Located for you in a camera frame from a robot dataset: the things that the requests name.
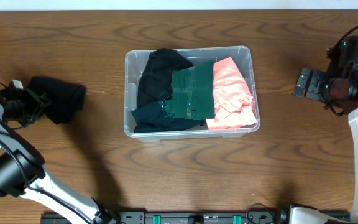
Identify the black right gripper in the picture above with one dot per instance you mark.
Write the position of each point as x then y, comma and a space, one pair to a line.
316, 92

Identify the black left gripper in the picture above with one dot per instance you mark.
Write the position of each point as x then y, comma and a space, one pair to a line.
33, 106

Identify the black cloth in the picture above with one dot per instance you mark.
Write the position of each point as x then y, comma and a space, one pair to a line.
66, 98

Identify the salmon pink cloth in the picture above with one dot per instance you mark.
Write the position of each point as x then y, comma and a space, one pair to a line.
232, 97

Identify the dark navy cloth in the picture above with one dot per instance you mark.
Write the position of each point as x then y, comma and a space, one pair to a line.
152, 118

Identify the black garment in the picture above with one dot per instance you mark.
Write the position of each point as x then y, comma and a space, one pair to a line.
157, 75

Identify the dark green cloth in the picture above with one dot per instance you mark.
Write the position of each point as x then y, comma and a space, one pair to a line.
192, 93

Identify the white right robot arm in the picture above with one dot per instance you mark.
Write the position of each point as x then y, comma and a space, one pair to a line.
353, 123

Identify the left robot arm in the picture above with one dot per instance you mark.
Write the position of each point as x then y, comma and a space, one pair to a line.
23, 172

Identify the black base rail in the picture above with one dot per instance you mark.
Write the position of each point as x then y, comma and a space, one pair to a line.
191, 218

